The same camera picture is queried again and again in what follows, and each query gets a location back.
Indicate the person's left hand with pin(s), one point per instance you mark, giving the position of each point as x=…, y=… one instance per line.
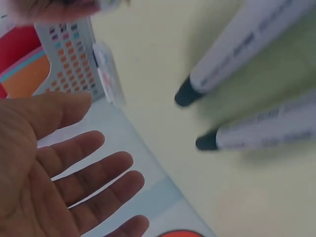
x=19, y=158

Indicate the person's right hand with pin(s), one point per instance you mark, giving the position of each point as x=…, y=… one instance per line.
x=56, y=11

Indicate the person's left thumb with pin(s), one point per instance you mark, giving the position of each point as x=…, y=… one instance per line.
x=61, y=108

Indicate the grey sleeve with coloured squares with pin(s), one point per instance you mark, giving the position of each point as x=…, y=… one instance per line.
x=74, y=59

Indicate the red orange striped card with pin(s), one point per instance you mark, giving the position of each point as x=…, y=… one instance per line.
x=27, y=66

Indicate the white marker with black tip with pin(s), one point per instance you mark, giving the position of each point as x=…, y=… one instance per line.
x=256, y=130
x=229, y=56

